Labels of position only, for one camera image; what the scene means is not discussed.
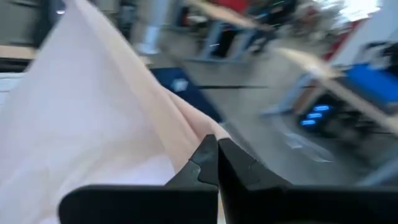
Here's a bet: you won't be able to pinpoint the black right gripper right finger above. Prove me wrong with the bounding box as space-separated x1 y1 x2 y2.
217 138 398 224

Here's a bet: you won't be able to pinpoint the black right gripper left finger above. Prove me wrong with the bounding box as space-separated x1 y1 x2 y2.
58 134 220 224

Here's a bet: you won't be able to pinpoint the pale pink towel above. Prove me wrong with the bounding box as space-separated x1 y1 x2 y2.
0 0 231 224

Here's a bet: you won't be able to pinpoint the navy fabric basket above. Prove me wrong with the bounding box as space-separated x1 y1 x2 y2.
149 67 224 124

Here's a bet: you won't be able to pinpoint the black device blue lights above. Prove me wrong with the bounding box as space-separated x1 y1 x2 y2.
297 102 335 130

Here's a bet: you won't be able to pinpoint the blue plastic bin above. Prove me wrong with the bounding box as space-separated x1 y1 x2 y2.
341 62 398 114

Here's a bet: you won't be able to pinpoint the red box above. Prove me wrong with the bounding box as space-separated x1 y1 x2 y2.
210 0 249 13

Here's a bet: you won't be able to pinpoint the black aluminium table frame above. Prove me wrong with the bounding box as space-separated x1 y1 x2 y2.
0 57 40 73

